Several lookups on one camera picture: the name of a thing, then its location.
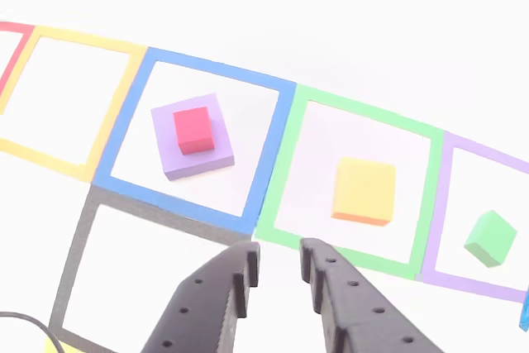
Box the orange square frame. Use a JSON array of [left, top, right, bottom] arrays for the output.
[[0, 25, 149, 184]]

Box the orange cube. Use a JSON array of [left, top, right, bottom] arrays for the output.
[[330, 157, 397, 227]]

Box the green square frame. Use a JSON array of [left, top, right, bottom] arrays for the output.
[[254, 83, 446, 281]]

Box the small red cube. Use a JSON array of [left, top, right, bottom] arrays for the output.
[[172, 107, 216, 156]]

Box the large purple cube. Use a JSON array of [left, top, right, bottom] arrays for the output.
[[150, 93, 236, 183]]

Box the blue tape strip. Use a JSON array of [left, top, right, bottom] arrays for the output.
[[518, 289, 529, 332]]

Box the green cube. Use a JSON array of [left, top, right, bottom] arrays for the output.
[[463, 209, 519, 269]]

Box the red square frame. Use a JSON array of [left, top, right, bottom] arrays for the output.
[[0, 21, 36, 98]]

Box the black camera cable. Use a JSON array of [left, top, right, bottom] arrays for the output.
[[0, 311, 63, 353]]

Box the yellow square frame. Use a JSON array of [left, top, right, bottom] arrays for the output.
[[43, 338, 88, 353]]

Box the purple square frame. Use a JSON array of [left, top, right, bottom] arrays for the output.
[[415, 131, 529, 303]]

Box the black square frame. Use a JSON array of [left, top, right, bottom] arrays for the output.
[[48, 184, 253, 353]]

